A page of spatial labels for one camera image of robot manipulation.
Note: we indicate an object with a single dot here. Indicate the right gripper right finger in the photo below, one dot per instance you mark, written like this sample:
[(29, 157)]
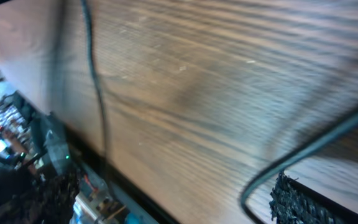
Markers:
[(295, 203)]

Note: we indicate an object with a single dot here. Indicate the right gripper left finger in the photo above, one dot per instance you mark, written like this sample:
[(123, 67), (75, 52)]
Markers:
[(51, 201)]

